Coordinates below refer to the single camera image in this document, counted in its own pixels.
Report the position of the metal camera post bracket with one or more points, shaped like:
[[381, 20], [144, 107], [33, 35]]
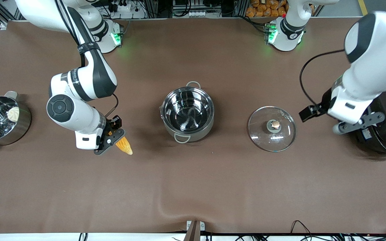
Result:
[[195, 231]]

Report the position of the yellow corn cob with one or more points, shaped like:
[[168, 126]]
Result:
[[125, 146]]

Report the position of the white power strip with plugs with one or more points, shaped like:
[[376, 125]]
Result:
[[125, 7]]

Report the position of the white steamed bun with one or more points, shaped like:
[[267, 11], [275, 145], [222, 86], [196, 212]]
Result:
[[13, 114]]

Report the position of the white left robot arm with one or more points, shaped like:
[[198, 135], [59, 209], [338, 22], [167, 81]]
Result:
[[374, 73]]

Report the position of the steel cooking pot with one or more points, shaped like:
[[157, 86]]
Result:
[[186, 113]]

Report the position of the white socket strip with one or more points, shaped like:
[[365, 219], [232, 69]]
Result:
[[198, 14]]

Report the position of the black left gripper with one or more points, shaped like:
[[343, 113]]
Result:
[[324, 99]]

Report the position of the glass pot lid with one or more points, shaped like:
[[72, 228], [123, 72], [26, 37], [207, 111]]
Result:
[[263, 134]]

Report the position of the steel steamer pot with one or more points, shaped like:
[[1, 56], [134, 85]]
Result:
[[22, 130]]

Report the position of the pile of orange snacks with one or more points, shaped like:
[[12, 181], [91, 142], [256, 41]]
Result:
[[263, 10]]

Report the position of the brown table mat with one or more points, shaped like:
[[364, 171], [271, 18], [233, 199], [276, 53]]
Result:
[[213, 187]]

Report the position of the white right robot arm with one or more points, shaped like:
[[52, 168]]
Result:
[[79, 117]]

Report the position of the aluminium frame profile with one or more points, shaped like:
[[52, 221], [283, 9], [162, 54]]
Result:
[[3, 24]]

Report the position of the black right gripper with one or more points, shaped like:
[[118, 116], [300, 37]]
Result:
[[113, 123]]

